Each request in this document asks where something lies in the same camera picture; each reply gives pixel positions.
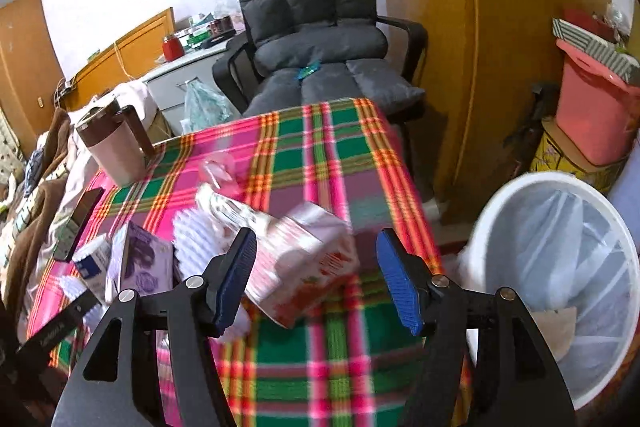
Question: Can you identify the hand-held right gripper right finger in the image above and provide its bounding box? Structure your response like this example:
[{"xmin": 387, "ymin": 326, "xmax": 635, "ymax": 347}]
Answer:
[{"xmin": 376, "ymin": 228, "xmax": 576, "ymax": 427}]

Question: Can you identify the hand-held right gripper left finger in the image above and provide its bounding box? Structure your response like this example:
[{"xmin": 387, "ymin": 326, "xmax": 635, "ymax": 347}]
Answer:
[{"xmin": 52, "ymin": 227, "xmax": 258, "ymax": 427}]

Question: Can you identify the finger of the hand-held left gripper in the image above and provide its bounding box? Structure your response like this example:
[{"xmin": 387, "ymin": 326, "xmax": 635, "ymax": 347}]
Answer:
[{"xmin": 65, "ymin": 292, "xmax": 104, "ymax": 329}]

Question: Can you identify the blue and white small box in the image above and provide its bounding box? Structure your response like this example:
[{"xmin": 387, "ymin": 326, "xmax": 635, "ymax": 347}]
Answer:
[{"xmin": 71, "ymin": 234, "xmax": 115, "ymax": 305}]

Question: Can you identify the white pleated paper liner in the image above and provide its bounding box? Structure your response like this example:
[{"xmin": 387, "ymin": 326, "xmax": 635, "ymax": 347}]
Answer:
[
  {"xmin": 59, "ymin": 276, "xmax": 91, "ymax": 303},
  {"xmin": 171, "ymin": 206, "xmax": 236, "ymax": 264},
  {"xmin": 220, "ymin": 299, "xmax": 252, "ymax": 340}
]

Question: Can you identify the red and white carton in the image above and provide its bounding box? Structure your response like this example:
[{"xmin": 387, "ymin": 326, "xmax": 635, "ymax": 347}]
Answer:
[{"xmin": 244, "ymin": 202, "xmax": 360, "ymax": 329}]

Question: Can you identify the purple packet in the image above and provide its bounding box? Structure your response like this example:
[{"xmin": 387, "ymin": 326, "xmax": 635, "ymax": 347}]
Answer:
[{"xmin": 119, "ymin": 221, "xmax": 174, "ymax": 299}]

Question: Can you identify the white trash bin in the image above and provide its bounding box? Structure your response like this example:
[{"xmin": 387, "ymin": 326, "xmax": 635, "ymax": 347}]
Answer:
[{"xmin": 459, "ymin": 171, "xmax": 627, "ymax": 412}]

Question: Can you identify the white patterned packet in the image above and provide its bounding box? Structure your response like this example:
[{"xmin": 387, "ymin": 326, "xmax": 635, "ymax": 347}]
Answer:
[{"xmin": 195, "ymin": 184, "xmax": 283, "ymax": 240}]

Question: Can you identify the black smartphone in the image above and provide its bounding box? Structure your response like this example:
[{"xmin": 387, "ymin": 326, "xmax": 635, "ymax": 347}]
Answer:
[{"xmin": 51, "ymin": 187, "xmax": 106, "ymax": 264}]

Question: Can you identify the clear plastic cup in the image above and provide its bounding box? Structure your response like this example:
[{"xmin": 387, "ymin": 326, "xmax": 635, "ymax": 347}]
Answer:
[{"xmin": 199, "ymin": 152, "xmax": 242, "ymax": 188}]

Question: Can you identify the brown blanket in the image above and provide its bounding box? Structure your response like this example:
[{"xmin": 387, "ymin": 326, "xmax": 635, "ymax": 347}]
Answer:
[{"xmin": 0, "ymin": 107, "xmax": 96, "ymax": 303}]

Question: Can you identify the pink green plaid tablecloth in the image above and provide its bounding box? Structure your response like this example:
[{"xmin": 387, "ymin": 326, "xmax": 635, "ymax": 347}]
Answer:
[{"xmin": 25, "ymin": 99, "xmax": 473, "ymax": 427}]

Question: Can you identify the pink pitcher with brown lid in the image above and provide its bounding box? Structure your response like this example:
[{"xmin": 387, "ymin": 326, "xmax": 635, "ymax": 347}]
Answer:
[{"xmin": 75, "ymin": 99, "xmax": 157, "ymax": 186}]

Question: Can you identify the brown cardboard piece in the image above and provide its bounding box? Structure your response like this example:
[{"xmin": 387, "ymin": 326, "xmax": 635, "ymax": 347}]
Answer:
[{"xmin": 529, "ymin": 306, "xmax": 580, "ymax": 350}]

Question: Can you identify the clear plastic bag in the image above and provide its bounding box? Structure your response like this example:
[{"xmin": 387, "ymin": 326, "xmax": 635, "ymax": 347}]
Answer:
[{"xmin": 182, "ymin": 77, "xmax": 242, "ymax": 135}]

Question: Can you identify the clear plastic bin liner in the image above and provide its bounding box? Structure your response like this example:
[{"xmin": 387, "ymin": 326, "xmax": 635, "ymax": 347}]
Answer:
[{"xmin": 480, "ymin": 187, "xmax": 621, "ymax": 403}]

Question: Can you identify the black bag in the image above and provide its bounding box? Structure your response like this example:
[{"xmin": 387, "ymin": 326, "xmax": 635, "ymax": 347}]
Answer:
[{"xmin": 502, "ymin": 82, "xmax": 561, "ymax": 188}]

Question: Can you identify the yellow patterned box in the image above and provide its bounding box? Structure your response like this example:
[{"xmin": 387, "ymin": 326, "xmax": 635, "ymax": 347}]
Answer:
[{"xmin": 529, "ymin": 117, "xmax": 628, "ymax": 195}]

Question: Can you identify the white nightstand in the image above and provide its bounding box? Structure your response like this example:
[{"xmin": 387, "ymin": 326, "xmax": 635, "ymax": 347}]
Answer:
[{"xmin": 142, "ymin": 34, "xmax": 246, "ymax": 122}]

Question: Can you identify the red container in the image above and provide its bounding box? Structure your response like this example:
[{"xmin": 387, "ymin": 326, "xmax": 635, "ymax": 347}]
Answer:
[{"xmin": 161, "ymin": 34, "xmax": 187, "ymax": 61}]

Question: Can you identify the dark grey padded chair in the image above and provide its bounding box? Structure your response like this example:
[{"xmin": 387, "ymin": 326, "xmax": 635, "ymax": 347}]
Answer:
[{"xmin": 229, "ymin": 0, "xmax": 426, "ymax": 118}]

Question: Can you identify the black armchair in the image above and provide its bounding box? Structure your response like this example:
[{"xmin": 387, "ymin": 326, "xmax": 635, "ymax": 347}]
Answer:
[{"xmin": 212, "ymin": 14, "xmax": 430, "ymax": 202}]

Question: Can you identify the green box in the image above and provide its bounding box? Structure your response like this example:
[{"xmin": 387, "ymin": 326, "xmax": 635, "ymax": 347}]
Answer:
[{"xmin": 185, "ymin": 32, "xmax": 228, "ymax": 52}]

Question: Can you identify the wooden bed headboard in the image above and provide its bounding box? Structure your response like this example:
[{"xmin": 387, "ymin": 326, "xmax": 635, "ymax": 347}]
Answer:
[{"xmin": 65, "ymin": 7, "xmax": 176, "ymax": 108}]

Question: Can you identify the pink plastic bucket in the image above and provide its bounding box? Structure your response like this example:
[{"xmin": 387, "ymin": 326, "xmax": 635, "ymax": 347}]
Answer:
[{"xmin": 555, "ymin": 38, "xmax": 640, "ymax": 166}]

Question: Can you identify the wooden door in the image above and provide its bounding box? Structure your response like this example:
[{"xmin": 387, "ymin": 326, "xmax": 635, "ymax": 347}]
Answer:
[{"xmin": 0, "ymin": 0, "xmax": 66, "ymax": 128}]

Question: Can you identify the wooden wardrobe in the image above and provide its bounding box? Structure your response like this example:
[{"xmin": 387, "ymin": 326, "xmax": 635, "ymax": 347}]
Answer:
[{"xmin": 369, "ymin": 0, "xmax": 608, "ymax": 228}]

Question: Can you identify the striped box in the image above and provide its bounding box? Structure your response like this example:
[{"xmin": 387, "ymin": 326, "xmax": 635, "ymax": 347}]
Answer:
[{"xmin": 551, "ymin": 18, "xmax": 640, "ymax": 86}]

